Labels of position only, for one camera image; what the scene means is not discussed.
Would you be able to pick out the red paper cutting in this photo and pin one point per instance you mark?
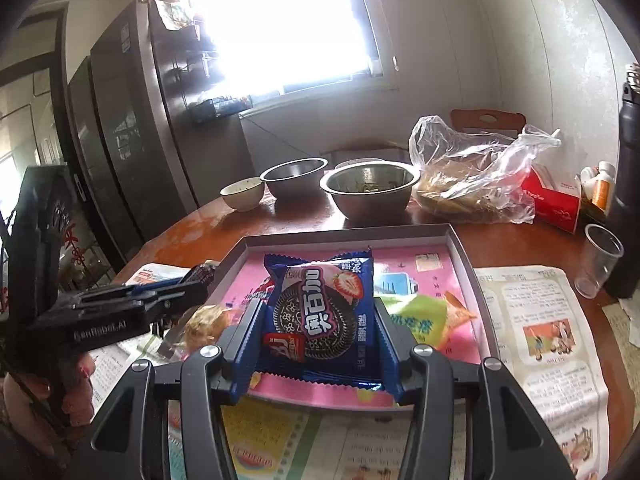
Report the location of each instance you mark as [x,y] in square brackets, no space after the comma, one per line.
[75,250]

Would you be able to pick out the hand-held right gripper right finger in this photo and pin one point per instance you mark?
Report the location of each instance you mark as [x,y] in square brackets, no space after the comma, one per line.
[392,355]

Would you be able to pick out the blue cookie packet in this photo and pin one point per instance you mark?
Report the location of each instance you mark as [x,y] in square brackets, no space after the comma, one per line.
[320,310]

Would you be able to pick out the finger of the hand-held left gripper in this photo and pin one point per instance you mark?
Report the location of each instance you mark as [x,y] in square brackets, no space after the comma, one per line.
[202,274]
[175,300]

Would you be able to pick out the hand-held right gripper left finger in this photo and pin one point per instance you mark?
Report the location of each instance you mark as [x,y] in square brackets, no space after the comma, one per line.
[247,355]

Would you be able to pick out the clear plastic bag with food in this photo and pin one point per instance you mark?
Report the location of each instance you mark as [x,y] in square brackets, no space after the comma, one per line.
[465,185]

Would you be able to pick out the colourful printed bag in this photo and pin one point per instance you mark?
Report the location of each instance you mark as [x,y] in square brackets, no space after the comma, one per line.
[172,14]

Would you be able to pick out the green yellow snack packet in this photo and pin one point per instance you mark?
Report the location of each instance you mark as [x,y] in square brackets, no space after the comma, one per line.
[425,320]

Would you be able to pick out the wooden chair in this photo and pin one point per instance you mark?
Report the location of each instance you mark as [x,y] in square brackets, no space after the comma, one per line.
[487,120]

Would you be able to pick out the person's left hand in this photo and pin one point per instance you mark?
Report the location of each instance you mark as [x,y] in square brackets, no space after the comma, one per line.
[75,375]

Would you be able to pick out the large round pastry clear wrapper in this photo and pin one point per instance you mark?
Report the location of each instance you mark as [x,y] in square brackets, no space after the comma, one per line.
[207,325]

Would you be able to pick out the black magnetic rack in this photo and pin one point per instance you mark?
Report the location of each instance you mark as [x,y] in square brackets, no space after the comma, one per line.
[220,109]

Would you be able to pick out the grey cardboard box pink print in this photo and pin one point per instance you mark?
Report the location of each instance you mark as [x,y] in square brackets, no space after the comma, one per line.
[425,265]

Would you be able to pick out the bright window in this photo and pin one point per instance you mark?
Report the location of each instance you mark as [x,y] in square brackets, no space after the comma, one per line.
[290,25]

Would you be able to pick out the white bowl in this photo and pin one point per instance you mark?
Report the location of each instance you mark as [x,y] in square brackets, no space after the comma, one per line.
[350,162]

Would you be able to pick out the small ceramic bowl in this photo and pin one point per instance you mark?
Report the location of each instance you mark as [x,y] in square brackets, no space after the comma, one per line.
[242,195]

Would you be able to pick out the clear plastic cup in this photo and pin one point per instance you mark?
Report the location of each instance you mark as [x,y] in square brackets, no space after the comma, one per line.
[597,260]

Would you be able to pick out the red tissue box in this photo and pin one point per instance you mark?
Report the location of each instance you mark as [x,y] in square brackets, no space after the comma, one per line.
[550,200]

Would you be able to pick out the printed newspaper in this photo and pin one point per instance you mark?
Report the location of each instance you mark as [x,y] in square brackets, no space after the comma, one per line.
[540,320]

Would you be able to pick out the dark refrigerator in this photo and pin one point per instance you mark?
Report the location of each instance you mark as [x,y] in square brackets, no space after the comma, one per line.
[140,135]

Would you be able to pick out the black thermos bottle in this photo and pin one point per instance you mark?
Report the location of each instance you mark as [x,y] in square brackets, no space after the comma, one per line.
[627,185]

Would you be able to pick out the large steel bowl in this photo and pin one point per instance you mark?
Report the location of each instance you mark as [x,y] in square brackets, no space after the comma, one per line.
[370,195]

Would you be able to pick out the small steel bowl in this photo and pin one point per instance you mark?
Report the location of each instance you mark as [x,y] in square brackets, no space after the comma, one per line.
[292,180]

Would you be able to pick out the white pill bottle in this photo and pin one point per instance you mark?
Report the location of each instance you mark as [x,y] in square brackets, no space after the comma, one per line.
[587,182]

